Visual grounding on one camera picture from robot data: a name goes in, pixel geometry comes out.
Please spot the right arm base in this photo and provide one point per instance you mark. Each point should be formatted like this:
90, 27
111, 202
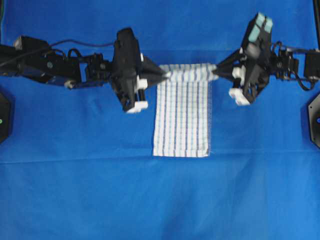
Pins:
313, 110

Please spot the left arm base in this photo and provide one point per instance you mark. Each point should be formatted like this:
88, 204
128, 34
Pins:
7, 114

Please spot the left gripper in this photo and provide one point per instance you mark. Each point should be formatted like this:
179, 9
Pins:
124, 82

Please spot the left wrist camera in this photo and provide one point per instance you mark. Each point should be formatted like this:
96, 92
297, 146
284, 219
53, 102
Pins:
126, 48

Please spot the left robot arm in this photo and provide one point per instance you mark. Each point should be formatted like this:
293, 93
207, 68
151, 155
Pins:
39, 61

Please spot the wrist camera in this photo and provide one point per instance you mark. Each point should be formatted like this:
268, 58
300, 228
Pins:
258, 32
126, 48

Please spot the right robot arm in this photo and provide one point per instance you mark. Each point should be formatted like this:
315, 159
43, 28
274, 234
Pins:
294, 64

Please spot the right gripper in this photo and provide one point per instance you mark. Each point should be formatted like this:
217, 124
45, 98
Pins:
248, 71

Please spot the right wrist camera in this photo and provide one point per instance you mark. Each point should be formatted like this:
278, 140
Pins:
258, 32

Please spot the blue table cloth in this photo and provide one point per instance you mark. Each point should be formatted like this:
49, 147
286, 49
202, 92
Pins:
76, 167

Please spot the blue striped white towel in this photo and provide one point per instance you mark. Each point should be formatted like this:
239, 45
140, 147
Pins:
183, 115

